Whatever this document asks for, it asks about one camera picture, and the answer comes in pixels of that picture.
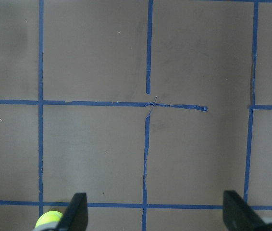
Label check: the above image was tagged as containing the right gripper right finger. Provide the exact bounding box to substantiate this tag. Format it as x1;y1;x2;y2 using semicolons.
223;190;272;231

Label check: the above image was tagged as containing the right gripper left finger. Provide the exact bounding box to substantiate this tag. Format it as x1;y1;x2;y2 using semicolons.
33;192;88;231

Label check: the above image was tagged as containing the tennis ball far right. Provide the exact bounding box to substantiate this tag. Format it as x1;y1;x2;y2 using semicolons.
35;211;63;228

